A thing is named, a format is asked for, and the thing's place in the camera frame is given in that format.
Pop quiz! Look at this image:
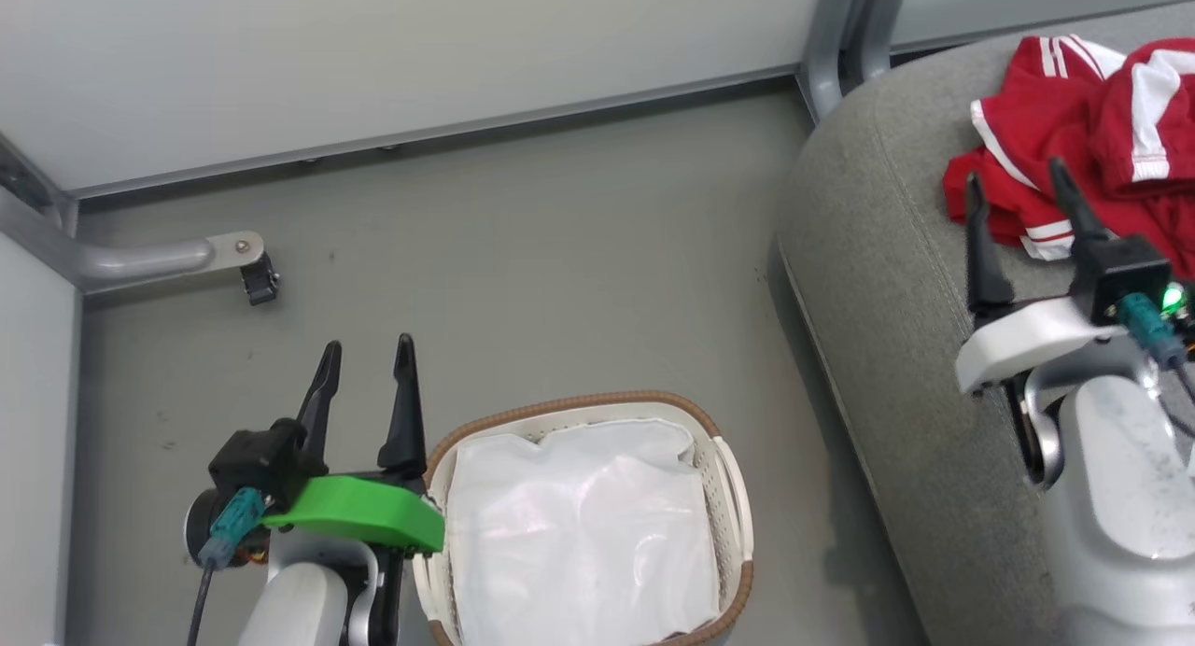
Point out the teal plug left camera cable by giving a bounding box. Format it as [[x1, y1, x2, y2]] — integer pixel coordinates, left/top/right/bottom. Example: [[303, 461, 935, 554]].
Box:
[[187, 486, 269, 646]]

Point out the teal plug right camera cable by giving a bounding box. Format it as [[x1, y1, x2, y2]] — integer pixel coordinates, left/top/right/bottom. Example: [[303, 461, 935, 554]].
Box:
[[1118, 292, 1195, 442]]

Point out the white laundry basket brown rim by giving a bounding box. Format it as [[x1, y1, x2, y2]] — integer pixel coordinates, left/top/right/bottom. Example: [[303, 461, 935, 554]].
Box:
[[411, 390, 756, 646]]

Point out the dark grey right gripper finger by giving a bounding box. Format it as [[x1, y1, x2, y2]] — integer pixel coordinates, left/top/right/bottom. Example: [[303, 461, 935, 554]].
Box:
[[963, 171, 1017, 316], [1047, 157, 1114, 247]]

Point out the beige grey fabric sofa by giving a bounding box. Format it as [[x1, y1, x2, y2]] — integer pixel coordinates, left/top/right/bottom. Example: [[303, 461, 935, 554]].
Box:
[[776, 0, 1195, 646]]

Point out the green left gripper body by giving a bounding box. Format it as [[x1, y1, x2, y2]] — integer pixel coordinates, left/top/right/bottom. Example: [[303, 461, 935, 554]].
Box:
[[261, 474, 447, 556]]

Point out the teal plug camera cable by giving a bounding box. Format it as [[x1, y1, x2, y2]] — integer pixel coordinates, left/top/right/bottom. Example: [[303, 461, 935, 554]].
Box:
[[1118, 292, 1195, 442], [187, 486, 269, 646]]

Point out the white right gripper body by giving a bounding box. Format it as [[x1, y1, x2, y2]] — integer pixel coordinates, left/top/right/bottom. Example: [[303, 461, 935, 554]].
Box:
[[953, 295, 1132, 396]]

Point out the red white striped sports garment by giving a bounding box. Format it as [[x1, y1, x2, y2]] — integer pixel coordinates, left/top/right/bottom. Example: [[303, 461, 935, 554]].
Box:
[[942, 34, 1195, 280]]

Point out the grey metal upright post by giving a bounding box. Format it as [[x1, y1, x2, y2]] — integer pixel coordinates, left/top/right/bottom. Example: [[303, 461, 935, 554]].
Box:
[[797, 0, 912, 125]]

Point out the grey metal wall rail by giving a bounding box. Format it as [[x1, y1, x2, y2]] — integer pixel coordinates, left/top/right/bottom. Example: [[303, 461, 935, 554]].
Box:
[[69, 63, 804, 200]]

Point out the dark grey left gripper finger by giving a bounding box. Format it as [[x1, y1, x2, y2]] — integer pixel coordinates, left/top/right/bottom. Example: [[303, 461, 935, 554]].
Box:
[[296, 340, 344, 462], [376, 332, 429, 485]]

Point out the white basket liner cloth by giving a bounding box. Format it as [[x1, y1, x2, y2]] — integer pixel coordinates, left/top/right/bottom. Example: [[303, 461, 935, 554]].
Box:
[[445, 417, 723, 646]]

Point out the grey metal frame leg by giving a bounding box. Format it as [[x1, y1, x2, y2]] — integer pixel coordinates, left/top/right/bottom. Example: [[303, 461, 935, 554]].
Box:
[[0, 187, 266, 294]]

